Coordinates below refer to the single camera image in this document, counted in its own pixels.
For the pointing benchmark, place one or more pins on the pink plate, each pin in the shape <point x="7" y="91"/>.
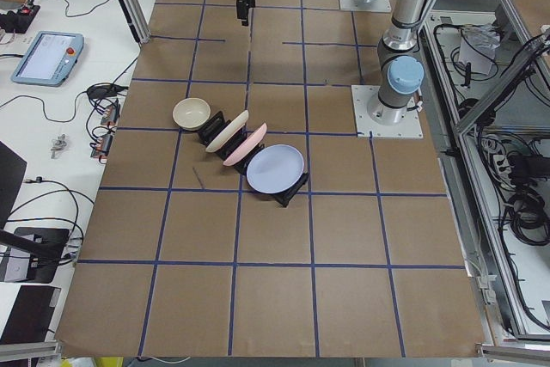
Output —
<point x="246" y="146"/>

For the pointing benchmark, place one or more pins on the blue plate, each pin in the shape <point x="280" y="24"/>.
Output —
<point x="275" y="169"/>

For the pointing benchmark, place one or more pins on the teach pendant near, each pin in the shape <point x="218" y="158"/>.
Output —
<point x="49" y="59"/>

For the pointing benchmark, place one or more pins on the black monitor stand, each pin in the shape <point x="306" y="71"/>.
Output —
<point x="32" y="255"/>

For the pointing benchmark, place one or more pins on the cream plate in rack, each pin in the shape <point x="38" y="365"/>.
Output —
<point x="228" y="132"/>

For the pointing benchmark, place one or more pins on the black dish rack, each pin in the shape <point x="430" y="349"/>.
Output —
<point x="208" y="131"/>

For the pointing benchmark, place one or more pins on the cream bowl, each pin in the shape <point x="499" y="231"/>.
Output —
<point x="191" y="113"/>

